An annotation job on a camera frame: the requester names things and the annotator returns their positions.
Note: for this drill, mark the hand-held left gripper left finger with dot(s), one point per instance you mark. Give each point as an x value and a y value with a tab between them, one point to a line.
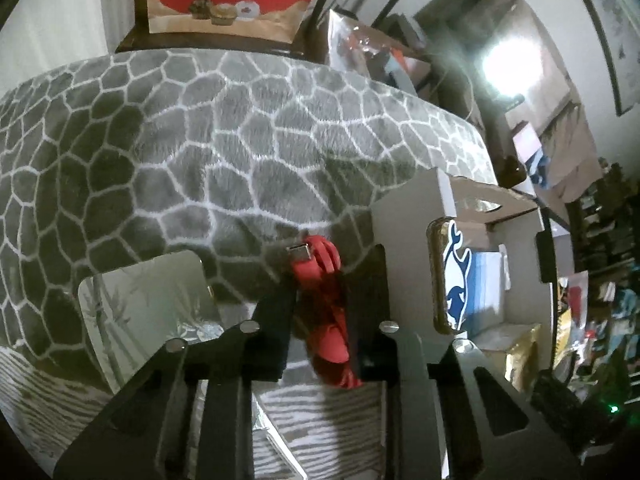
272	330

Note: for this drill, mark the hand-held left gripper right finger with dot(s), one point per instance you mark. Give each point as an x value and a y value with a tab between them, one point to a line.
367	310

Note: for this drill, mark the gold snack box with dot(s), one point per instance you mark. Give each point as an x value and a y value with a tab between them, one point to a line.
520	355

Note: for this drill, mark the white brown cardboard box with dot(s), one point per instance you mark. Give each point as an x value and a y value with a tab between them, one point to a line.
405	225

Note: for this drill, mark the blue white whale sticker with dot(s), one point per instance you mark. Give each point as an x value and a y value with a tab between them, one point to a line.
457	265

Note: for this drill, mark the blue striped zip pouch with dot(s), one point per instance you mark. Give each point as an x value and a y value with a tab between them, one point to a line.
487	285

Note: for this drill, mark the yellow checkered packet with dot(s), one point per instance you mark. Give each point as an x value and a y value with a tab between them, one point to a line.
562	335

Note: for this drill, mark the red packet in clear bag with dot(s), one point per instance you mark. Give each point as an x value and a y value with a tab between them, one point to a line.
577	305

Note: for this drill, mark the grey white printed blanket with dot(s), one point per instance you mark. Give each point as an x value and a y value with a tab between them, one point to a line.
150	160

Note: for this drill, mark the blue toy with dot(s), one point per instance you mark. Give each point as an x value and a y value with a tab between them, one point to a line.
542	170

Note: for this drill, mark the pink box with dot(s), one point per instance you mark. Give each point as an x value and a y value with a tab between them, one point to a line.
525	140

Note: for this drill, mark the brown sofa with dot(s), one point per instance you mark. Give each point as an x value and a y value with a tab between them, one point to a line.
570	145

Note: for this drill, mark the clear plastic bag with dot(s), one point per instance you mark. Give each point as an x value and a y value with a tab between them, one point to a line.
360	45

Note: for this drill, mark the red gift bag with pastries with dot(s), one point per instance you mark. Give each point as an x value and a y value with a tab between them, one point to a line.
225	0

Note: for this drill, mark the framed ink painting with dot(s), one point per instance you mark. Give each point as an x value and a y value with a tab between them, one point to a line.
610	35

